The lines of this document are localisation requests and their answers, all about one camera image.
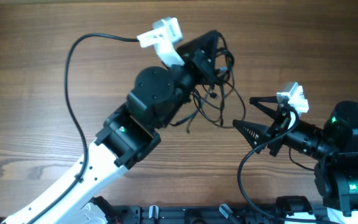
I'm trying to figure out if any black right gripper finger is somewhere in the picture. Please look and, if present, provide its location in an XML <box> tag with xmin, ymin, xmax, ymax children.
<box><xmin>249</xmin><ymin>95</ymin><xmax>282</xmax><ymax>121</ymax></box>
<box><xmin>232</xmin><ymin>119</ymin><xmax>273</xmax><ymax>149</ymax></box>

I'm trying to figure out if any black cable bundle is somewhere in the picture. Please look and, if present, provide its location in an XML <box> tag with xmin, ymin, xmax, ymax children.
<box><xmin>169</xmin><ymin>30</ymin><xmax>247</xmax><ymax>134</ymax></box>

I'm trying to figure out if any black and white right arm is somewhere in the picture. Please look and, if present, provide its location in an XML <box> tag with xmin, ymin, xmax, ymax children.
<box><xmin>232</xmin><ymin>97</ymin><xmax>358</xmax><ymax>217</ymax></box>

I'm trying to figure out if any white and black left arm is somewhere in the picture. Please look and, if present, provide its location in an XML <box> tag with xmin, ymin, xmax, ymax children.
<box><xmin>0</xmin><ymin>28</ymin><xmax>221</xmax><ymax>224</ymax></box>

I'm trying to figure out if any black right camera cable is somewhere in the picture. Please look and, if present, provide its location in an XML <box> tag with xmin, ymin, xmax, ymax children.
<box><xmin>236</xmin><ymin>107</ymin><xmax>338</xmax><ymax>224</ymax></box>

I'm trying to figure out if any black camera cable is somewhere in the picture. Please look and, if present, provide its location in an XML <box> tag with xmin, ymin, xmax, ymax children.
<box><xmin>236</xmin><ymin>107</ymin><xmax>338</xmax><ymax>224</ymax></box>
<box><xmin>25</xmin><ymin>32</ymin><xmax>140</xmax><ymax>224</ymax></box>

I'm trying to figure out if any black left camera cable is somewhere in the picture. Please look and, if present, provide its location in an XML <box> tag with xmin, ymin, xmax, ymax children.
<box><xmin>25</xmin><ymin>32</ymin><xmax>140</xmax><ymax>224</ymax></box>

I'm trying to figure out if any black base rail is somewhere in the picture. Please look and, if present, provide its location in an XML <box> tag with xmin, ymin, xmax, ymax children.
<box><xmin>113</xmin><ymin>203</ymin><xmax>332</xmax><ymax>224</ymax></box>

